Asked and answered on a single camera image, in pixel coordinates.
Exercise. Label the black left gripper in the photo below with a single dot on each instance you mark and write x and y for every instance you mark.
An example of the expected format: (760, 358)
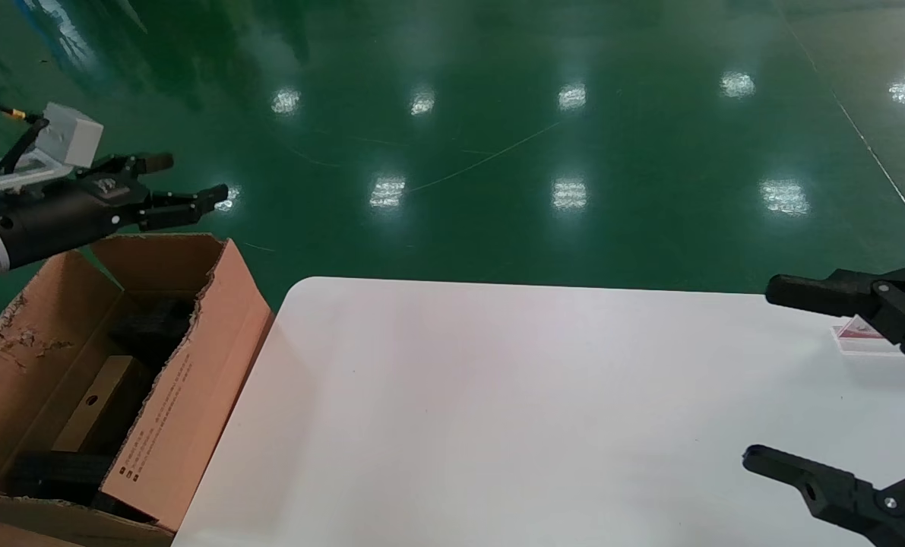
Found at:
(57, 216)

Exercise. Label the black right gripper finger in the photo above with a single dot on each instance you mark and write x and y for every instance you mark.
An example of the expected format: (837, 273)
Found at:
(840, 295)
(832, 490)

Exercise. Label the small brown cardboard box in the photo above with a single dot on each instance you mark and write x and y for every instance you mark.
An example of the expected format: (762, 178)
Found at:
(95, 406)

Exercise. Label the big open cardboard box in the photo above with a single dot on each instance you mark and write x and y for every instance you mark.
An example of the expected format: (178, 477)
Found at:
(186, 425)

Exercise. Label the small red white card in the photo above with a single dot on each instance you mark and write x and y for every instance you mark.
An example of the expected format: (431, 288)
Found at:
(859, 340)

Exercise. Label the black foam block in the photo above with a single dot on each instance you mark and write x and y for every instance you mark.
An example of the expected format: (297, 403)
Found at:
(61, 475)
(152, 327)

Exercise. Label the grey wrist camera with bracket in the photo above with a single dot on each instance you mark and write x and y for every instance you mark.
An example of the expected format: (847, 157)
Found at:
(72, 137)

